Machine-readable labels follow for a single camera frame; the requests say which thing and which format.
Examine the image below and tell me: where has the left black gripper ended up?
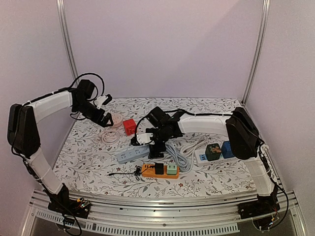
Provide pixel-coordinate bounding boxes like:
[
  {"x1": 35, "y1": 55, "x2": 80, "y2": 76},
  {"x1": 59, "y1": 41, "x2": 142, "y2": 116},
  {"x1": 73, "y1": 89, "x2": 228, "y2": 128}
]
[{"x1": 74, "y1": 100, "x2": 114, "y2": 127}]

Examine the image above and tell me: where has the light blue power strip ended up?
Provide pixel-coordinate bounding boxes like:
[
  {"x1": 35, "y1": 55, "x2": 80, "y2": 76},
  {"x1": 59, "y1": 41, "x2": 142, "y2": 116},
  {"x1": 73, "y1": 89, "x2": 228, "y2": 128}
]
[{"x1": 116, "y1": 144, "x2": 193, "y2": 173}]

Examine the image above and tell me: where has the black power adapter with cable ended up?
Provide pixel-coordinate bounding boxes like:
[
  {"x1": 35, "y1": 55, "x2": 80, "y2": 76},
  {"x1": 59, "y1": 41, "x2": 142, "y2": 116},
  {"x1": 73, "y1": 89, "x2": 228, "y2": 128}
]
[{"x1": 108, "y1": 163, "x2": 164, "y2": 180}]

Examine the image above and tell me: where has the orange power strip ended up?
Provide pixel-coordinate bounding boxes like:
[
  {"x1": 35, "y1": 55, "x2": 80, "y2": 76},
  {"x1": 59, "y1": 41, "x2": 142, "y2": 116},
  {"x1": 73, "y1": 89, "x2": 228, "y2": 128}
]
[{"x1": 142, "y1": 165, "x2": 179, "y2": 179}]

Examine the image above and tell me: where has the red cube socket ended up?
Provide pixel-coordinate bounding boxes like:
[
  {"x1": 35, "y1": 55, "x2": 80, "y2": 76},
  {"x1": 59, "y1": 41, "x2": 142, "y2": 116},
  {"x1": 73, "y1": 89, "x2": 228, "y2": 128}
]
[{"x1": 123, "y1": 118, "x2": 136, "y2": 136}]

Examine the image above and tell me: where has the green plug adapter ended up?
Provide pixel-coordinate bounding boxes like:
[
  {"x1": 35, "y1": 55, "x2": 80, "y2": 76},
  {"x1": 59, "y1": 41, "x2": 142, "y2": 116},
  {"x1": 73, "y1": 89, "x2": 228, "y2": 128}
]
[{"x1": 166, "y1": 164, "x2": 178, "y2": 176}]

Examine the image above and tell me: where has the white multicolour power strip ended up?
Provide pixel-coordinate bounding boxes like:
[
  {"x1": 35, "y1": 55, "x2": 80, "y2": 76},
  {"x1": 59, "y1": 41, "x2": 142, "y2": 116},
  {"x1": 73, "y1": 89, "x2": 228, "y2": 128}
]
[{"x1": 194, "y1": 148, "x2": 238, "y2": 167}]

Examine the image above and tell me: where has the dark green cube socket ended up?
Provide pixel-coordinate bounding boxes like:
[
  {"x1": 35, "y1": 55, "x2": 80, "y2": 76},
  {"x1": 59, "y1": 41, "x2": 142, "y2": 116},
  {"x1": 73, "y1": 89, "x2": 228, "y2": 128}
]
[{"x1": 205, "y1": 143, "x2": 221, "y2": 161}]

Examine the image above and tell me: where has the blue cube socket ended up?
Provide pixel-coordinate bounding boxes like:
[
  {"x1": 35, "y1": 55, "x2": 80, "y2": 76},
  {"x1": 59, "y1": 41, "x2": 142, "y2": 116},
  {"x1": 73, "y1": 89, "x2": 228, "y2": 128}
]
[{"x1": 221, "y1": 141, "x2": 235, "y2": 159}]

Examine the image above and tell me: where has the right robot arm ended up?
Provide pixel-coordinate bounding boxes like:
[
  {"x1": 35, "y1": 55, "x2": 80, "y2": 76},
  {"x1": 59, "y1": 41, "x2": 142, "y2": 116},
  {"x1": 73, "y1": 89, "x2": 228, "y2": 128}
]
[{"x1": 130, "y1": 107, "x2": 283, "y2": 219}]

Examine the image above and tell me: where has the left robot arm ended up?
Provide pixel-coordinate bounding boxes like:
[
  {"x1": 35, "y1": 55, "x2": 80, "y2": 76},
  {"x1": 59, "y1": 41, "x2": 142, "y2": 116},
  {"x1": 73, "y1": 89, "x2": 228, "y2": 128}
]
[{"x1": 7, "y1": 74, "x2": 114, "y2": 219}]

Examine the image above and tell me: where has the pink round power strip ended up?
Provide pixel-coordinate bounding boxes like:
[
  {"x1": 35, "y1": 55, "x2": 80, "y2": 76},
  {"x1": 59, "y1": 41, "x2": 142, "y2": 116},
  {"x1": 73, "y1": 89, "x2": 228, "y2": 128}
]
[{"x1": 96, "y1": 113, "x2": 123, "y2": 145}]

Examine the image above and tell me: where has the floral table mat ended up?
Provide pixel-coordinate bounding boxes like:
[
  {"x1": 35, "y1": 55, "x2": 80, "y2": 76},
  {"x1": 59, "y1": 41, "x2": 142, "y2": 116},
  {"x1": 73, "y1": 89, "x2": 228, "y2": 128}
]
[{"x1": 53, "y1": 98, "x2": 257, "y2": 198}]

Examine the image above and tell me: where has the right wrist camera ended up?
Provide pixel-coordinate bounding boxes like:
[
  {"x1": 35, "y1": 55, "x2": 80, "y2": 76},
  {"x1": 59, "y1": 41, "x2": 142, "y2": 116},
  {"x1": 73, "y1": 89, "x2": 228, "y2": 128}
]
[{"x1": 130, "y1": 133, "x2": 154, "y2": 146}]

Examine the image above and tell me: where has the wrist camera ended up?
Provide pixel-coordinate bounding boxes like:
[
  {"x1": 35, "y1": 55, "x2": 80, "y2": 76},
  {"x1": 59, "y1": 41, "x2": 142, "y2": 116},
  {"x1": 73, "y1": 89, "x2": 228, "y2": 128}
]
[
  {"x1": 130, "y1": 133, "x2": 154, "y2": 146},
  {"x1": 93, "y1": 94, "x2": 112, "y2": 110}
]

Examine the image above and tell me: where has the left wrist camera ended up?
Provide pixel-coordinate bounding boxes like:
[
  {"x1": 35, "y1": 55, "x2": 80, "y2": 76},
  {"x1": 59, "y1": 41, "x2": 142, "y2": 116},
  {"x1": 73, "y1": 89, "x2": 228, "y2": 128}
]
[{"x1": 93, "y1": 94, "x2": 112, "y2": 110}]

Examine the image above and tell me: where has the white coiled cable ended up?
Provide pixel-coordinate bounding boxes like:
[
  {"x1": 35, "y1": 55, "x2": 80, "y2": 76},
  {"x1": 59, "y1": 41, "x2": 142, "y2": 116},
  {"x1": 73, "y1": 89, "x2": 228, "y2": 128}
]
[{"x1": 180, "y1": 135, "x2": 210, "y2": 158}]

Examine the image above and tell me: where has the front aluminium rail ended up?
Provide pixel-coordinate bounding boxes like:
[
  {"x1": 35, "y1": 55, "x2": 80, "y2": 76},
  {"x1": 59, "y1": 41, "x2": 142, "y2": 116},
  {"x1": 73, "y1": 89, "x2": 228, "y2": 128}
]
[{"x1": 20, "y1": 190, "x2": 311, "y2": 236}]

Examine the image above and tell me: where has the left aluminium frame post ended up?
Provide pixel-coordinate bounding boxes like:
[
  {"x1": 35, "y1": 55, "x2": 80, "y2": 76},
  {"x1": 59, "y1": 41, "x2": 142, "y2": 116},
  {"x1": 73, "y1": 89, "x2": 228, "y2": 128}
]
[{"x1": 56, "y1": 0, "x2": 79, "y2": 80}]

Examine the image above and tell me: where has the aluminium frame post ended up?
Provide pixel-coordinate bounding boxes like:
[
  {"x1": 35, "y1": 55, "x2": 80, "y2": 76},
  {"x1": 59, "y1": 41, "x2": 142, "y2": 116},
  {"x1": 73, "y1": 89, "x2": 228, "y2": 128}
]
[
  {"x1": 56, "y1": 0, "x2": 79, "y2": 80},
  {"x1": 241, "y1": 0, "x2": 271, "y2": 107}
]

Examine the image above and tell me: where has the right aluminium frame post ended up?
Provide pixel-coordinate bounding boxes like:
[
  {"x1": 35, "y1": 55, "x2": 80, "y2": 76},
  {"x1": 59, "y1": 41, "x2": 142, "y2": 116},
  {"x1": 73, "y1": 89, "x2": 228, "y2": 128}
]
[{"x1": 241, "y1": 0, "x2": 271, "y2": 107}]

